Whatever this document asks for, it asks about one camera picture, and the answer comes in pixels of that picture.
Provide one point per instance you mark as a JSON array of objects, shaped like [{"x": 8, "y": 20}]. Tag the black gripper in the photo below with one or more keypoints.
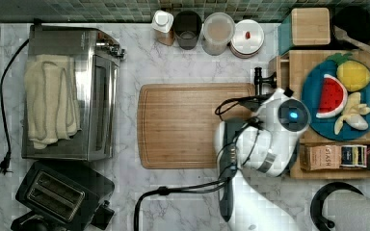
[{"x": 259, "y": 81}]

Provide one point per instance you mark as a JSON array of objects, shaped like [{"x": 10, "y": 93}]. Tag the blue round plate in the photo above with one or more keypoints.
[{"x": 311, "y": 96}]

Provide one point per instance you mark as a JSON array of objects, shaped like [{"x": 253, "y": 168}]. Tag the white lidded bowl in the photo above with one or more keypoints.
[{"x": 247, "y": 40}]

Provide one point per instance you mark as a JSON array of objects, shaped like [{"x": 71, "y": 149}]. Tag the black two-slot toaster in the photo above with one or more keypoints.
[{"x": 64, "y": 196}]

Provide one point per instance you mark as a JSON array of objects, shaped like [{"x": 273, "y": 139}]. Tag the black cylindrical cup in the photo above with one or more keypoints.
[{"x": 187, "y": 26}]

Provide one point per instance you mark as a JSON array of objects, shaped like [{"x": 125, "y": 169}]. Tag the beige folded towel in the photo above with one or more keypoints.
[{"x": 53, "y": 111}]

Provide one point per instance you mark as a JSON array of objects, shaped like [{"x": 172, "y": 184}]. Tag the toy yellow pineapple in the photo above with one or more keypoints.
[{"x": 352, "y": 74}]

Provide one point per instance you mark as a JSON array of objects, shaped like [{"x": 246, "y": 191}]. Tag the toy peeled banana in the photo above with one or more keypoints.
[{"x": 353, "y": 114}]

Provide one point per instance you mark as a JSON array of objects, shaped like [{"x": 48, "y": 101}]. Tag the wooden spoon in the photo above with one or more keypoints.
[{"x": 341, "y": 34}]

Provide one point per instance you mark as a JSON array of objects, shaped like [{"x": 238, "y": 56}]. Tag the stainless steel toaster oven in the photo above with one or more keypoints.
[{"x": 96, "y": 60}]

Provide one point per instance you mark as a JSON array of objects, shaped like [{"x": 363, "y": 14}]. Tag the dark blue tea box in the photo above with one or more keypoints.
[{"x": 353, "y": 155}]

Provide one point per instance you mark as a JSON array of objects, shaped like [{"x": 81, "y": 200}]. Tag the teal canister wooden lid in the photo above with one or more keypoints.
[{"x": 304, "y": 27}]

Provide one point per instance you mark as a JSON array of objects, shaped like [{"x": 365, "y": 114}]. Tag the white lid spice bottle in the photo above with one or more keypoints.
[{"x": 162, "y": 25}]

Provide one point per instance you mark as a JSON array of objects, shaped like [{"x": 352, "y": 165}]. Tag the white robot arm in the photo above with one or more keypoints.
[{"x": 268, "y": 142}]

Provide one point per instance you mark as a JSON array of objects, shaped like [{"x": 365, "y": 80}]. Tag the toy watermelon slice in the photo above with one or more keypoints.
[{"x": 333, "y": 98}]

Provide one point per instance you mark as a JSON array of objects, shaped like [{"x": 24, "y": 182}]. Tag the clear lidded jar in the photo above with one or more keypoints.
[{"x": 217, "y": 31}]

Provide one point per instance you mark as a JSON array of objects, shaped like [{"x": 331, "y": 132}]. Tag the brown Stash tea box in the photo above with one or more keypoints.
[{"x": 321, "y": 157}]

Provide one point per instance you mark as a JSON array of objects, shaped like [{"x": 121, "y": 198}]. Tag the black pot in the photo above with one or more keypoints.
[{"x": 355, "y": 21}]

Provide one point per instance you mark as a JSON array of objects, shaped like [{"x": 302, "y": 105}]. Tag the bamboo cutting board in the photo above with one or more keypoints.
[{"x": 176, "y": 123}]

